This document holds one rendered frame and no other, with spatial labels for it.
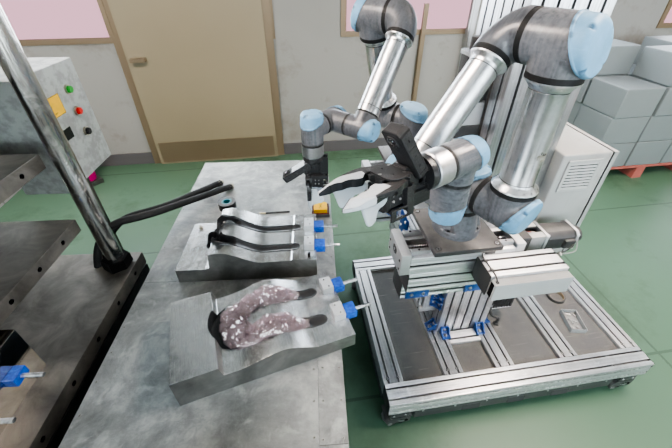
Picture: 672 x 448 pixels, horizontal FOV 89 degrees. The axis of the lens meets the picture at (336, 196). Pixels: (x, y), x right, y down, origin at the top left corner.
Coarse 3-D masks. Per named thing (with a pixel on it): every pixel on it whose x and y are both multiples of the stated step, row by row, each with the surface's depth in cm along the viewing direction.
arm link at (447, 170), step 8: (424, 152) 63; (432, 152) 63; (440, 152) 63; (448, 152) 63; (440, 160) 62; (448, 160) 62; (440, 168) 61; (448, 168) 62; (456, 168) 63; (440, 176) 62; (448, 176) 63; (440, 184) 63
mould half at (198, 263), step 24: (240, 216) 135; (264, 216) 141; (288, 216) 141; (312, 216) 141; (192, 240) 133; (264, 240) 130; (288, 240) 129; (192, 264) 123; (216, 264) 120; (240, 264) 121; (264, 264) 121; (288, 264) 122; (312, 264) 123
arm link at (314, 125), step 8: (304, 112) 108; (312, 112) 108; (320, 112) 109; (304, 120) 107; (312, 120) 106; (320, 120) 108; (304, 128) 108; (312, 128) 108; (320, 128) 109; (328, 128) 113; (304, 136) 110; (312, 136) 109; (320, 136) 111; (304, 144) 112; (312, 144) 111; (320, 144) 112
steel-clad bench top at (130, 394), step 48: (240, 192) 171; (288, 192) 171; (144, 288) 122; (192, 288) 122; (240, 288) 122; (144, 336) 106; (96, 384) 94; (144, 384) 94; (288, 384) 94; (336, 384) 94; (96, 432) 85; (144, 432) 85; (192, 432) 85; (240, 432) 85; (288, 432) 85; (336, 432) 85
